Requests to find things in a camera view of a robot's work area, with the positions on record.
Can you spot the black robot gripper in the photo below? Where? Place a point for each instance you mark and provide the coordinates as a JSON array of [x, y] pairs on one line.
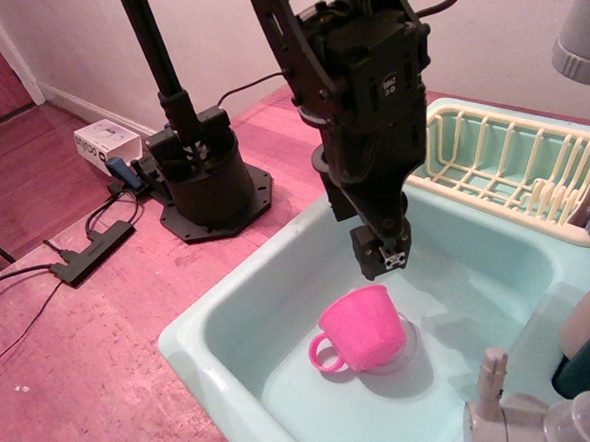
[[357, 77]]

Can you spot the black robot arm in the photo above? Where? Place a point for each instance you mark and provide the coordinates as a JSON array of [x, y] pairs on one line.
[[198, 51]]

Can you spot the pink plastic toy cup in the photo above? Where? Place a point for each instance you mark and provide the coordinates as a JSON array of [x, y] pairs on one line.
[[364, 329]]

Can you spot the teal plastic toy sink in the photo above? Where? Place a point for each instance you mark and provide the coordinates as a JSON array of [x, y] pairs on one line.
[[473, 281]]

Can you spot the cream dish drying rack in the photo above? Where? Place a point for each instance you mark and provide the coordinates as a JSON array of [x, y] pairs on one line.
[[530, 170]]

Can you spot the cream toy faucet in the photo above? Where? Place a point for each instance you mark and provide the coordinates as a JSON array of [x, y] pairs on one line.
[[521, 417]]

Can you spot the dark teal soap bottle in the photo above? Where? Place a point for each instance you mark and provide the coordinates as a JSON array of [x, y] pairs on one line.
[[573, 374]]

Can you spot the white cardboard box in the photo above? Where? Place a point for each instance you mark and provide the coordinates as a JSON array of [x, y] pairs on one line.
[[100, 141]]

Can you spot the black usb hub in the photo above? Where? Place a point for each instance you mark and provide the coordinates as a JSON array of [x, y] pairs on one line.
[[80, 265]]

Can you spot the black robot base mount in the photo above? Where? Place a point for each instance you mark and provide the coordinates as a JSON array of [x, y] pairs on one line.
[[214, 197]]

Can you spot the blue handled tool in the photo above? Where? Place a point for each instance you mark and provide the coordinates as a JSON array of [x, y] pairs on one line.
[[120, 171]]

